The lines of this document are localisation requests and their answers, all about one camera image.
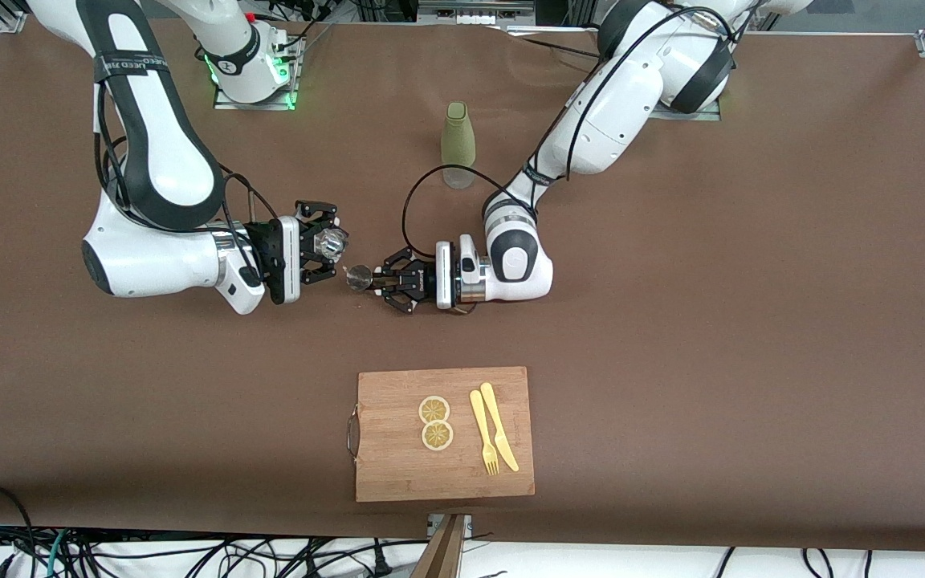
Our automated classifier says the black left base cable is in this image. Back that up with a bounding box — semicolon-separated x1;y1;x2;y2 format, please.
511;32;604;62

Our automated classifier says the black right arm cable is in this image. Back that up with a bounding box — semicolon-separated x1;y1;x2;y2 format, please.
93;80;280;278

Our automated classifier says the yellow plastic knife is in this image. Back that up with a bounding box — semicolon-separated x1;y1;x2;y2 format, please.
479;382;520;473

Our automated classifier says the wooden cutting board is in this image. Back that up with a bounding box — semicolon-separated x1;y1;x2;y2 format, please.
346;366;536;503

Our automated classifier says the black base cable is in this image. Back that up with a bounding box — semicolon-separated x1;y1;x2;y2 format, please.
284;16;336;62
511;32;604;62

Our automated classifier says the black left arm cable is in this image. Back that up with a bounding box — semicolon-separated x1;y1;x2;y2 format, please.
401;3;746;259

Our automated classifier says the black right base cable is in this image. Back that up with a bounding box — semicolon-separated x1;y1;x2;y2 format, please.
284;16;336;62

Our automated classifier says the clear glass shaker cup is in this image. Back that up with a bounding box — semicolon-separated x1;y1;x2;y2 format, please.
316;226;350;263

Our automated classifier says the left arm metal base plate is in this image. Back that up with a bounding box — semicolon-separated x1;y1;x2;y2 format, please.
647;98;723;122

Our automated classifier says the brown table cover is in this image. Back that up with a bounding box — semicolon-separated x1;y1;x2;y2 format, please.
0;14;925;553

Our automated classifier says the small metal bracket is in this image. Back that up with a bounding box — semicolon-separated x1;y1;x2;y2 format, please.
428;514;474;540

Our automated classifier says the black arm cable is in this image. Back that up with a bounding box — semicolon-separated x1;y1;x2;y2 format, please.
401;3;746;259
93;80;280;278

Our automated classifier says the wooden post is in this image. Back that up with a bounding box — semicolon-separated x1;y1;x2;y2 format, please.
410;514;467;578

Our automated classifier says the green bottle with clear base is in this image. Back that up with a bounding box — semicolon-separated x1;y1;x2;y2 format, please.
440;101;477;190

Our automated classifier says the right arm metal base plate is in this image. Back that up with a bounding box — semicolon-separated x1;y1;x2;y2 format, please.
213;36;300;112

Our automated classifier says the yellow plastic fork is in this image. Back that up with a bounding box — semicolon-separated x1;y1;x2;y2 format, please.
469;389;500;476

